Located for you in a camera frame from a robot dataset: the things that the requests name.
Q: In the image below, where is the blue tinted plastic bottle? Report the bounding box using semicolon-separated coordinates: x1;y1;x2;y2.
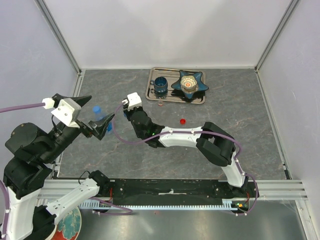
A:
93;108;112;133

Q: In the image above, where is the blue bottle cap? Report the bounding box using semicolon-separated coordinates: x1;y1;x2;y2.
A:
92;105;102;114

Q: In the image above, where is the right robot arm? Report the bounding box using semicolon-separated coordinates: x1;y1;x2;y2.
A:
123;106;247;197

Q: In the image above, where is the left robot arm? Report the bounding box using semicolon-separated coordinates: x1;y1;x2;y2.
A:
0;94;114;240

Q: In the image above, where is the red bottle cap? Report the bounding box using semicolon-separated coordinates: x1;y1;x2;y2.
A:
179;118;187;125

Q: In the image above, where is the blue ceramic cup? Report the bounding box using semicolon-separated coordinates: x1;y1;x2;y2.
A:
150;76;168;94

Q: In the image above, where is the metal tray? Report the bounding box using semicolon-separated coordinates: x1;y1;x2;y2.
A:
145;67;206;105

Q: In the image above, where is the patterned small bowl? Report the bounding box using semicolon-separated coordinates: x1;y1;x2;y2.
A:
180;75;198;92

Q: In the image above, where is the blue star-shaped plate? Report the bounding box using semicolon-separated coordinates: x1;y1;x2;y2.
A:
171;70;209;100

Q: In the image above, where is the red floral plate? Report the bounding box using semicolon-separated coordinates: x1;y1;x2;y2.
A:
52;207;82;240

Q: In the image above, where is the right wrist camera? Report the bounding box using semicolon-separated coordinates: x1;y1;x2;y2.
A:
122;92;142;111

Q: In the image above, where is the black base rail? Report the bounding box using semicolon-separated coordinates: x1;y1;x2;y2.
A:
107;178;238;206

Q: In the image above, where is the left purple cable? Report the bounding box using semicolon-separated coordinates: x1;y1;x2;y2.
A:
0;98;133;240

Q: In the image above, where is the purple cable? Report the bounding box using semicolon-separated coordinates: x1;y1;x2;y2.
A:
111;101;261;217
0;98;133;240

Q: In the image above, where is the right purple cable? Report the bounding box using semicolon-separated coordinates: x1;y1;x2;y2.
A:
111;101;261;217

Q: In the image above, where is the white cable duct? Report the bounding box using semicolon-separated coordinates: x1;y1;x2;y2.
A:
78;199;251;211

